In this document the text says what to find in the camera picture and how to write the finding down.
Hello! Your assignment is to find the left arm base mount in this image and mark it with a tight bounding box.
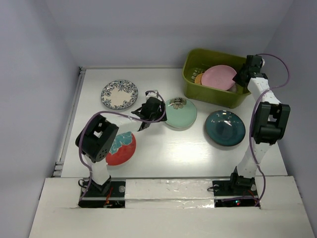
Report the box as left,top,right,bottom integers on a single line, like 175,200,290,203
78,178,126,208

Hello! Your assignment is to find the aluminium side rail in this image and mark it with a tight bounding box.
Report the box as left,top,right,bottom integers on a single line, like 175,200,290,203
51,67,86,178

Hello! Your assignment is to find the pink plate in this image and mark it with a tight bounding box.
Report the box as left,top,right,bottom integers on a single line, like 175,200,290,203
201,65,237,91

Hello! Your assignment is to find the dark teal plate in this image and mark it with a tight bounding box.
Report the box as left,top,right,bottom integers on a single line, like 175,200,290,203
205,110,246,147

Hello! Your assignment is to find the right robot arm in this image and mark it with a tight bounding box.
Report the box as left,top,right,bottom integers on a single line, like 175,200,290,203
228,54,290,194

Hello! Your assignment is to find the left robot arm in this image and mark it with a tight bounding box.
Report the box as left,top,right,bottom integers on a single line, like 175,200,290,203
75,91,167,196

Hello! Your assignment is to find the grey deer plate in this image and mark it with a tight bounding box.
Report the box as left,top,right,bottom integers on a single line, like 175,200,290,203
228,83,244,94

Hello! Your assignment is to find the mint green flower plate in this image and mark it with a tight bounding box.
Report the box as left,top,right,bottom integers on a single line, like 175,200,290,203
165,97,197,128

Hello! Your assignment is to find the blue floral white plate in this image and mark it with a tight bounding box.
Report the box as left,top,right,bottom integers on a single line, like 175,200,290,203
101,80,139,110

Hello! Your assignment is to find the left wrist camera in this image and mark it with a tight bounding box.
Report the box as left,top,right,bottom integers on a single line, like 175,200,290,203
145,90,159,99

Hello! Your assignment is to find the red and teal plate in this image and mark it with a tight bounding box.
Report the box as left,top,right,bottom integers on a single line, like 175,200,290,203
106,132,136,166

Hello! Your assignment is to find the green plastic bin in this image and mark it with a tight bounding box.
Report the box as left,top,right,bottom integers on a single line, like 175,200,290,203
182,48,251,109

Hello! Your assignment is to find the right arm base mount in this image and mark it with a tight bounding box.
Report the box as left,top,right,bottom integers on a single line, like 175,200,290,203
207,172,260,208

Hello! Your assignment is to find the orange woven plate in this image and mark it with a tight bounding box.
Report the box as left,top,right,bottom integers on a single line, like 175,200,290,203
194,73,203,85

